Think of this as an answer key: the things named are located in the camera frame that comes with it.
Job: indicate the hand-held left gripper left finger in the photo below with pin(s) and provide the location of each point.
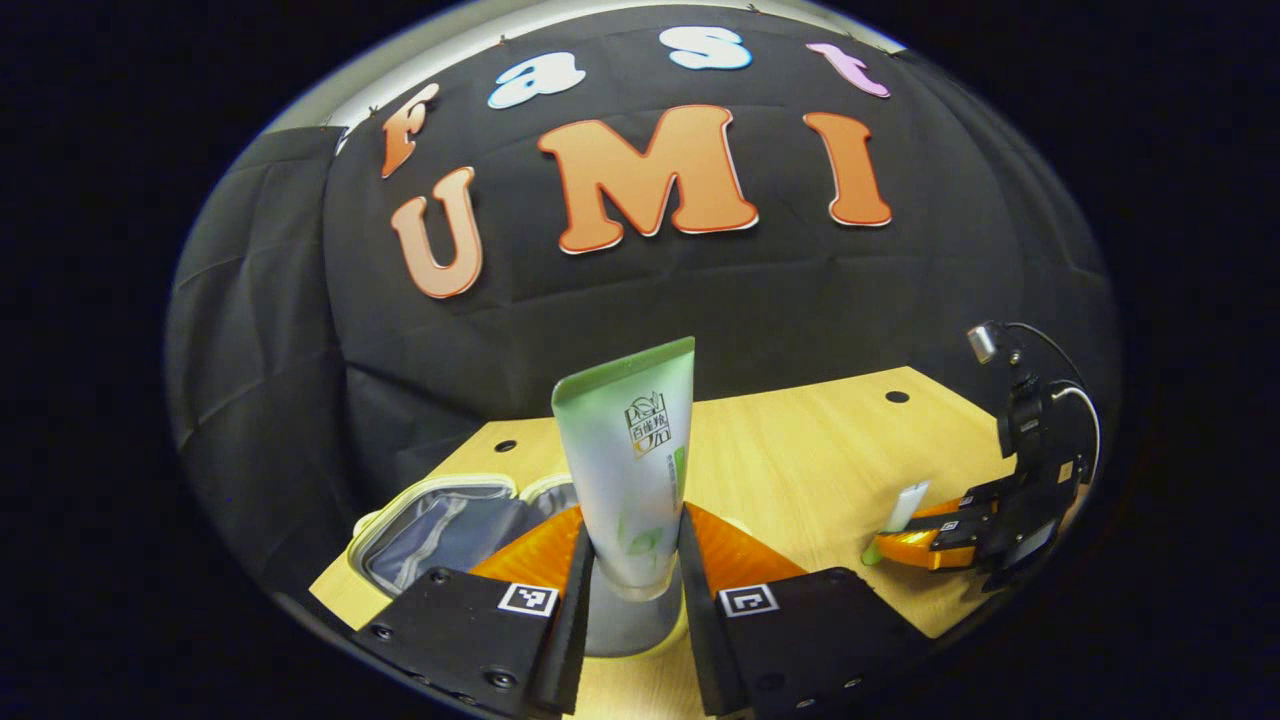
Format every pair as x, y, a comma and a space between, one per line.
572, 640

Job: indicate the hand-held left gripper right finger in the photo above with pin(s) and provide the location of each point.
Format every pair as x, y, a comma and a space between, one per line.
703, 640

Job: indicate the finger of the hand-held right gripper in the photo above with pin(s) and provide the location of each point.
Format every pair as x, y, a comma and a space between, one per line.
930, 550
985, 495

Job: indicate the small white green skincare tube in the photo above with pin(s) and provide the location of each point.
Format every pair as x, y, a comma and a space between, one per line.
908, 505

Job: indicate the large green white skincare tube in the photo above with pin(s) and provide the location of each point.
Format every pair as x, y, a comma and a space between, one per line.
625, 480

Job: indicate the pale yellow suitcase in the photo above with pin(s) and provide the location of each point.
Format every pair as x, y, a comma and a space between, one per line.
440, 530

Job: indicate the row of black cloth clips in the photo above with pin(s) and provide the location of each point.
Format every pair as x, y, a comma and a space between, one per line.
503, 41

